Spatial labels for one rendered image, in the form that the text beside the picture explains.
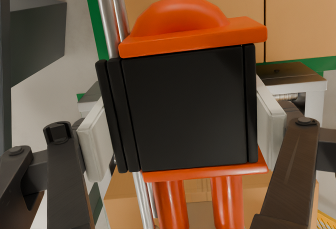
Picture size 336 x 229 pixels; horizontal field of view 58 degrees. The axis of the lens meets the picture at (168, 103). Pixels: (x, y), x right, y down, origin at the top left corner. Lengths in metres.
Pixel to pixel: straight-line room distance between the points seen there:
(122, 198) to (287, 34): 0.62
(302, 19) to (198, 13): 0.77
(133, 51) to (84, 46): 1.36
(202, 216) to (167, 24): 0.15
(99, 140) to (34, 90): 1.53
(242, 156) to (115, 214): 0.48
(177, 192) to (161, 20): 0.11
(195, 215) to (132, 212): 0.39
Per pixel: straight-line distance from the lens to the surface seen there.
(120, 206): 0.62
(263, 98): 0.16
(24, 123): 1.78
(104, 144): 0.16
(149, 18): 0.17
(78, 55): 1.53
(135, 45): 0.15
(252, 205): 0.62
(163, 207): 0.22
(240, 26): 0.16
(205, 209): 0.25
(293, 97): 0.98
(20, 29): 1.14
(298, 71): 1.00
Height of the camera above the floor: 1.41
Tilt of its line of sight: 68 degrees down
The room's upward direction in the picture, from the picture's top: 172 degrees counter-clockwise
